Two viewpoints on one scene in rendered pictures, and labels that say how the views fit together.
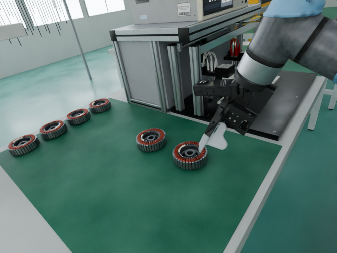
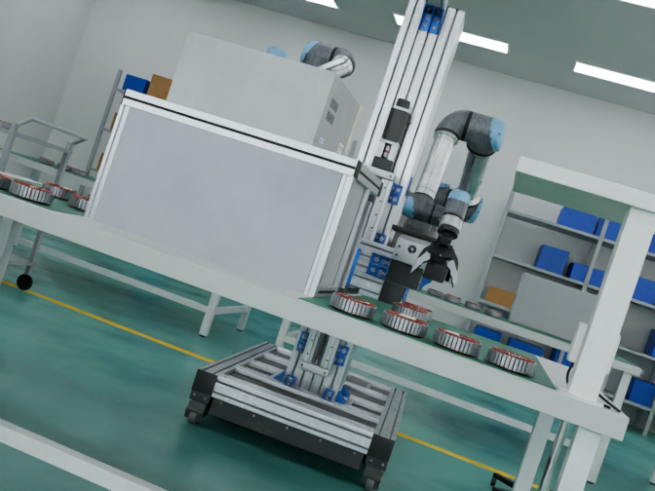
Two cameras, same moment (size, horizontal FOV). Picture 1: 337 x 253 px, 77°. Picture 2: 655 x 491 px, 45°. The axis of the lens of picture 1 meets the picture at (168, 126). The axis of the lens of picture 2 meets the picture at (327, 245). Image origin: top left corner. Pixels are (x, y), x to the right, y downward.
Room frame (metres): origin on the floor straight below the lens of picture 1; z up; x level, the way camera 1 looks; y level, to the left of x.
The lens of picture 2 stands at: (2.12, 1.89, 0.91)
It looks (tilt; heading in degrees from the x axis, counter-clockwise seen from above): 1 degrees down; 238
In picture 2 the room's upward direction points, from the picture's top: 18 degrees clockwise
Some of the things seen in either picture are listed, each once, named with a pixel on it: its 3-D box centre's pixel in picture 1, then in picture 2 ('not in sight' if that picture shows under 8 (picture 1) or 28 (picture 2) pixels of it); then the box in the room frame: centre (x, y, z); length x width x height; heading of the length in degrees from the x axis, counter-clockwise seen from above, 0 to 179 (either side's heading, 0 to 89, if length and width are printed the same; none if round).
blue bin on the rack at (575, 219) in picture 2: not in sight; (575, 221); (-4.37, -3.99, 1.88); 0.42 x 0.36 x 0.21; 46
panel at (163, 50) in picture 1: (204, 56); not in sight; (1.12, -0.24, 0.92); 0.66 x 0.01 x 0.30; 136
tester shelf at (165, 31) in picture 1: (191, 20); (260, 146); (1.16, -0.19, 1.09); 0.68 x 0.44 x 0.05; 136
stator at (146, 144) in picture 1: (151, 139); (409, 313); (0.66, 0.07, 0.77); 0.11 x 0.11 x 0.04
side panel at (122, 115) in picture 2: not in sight; (130, 169); (1.45, -0.36, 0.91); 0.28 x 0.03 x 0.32; 46
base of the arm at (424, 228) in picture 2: not in sight; (423, 222); (0.10, -0.73, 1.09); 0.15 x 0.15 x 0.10
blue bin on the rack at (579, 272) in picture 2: not in sight; (586, 275); (-4.57, -3.80, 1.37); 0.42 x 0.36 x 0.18; 48
